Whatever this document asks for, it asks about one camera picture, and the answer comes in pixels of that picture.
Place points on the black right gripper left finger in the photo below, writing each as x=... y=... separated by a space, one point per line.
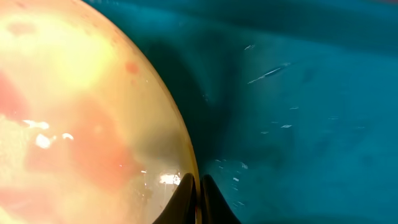
x=181 y=208

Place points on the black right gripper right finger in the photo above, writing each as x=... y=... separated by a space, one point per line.
x=214 y=208

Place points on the yellow-green plate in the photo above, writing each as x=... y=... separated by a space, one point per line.
x=90 y=134

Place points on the teal plastic tray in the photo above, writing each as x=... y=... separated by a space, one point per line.
x=291 y=105

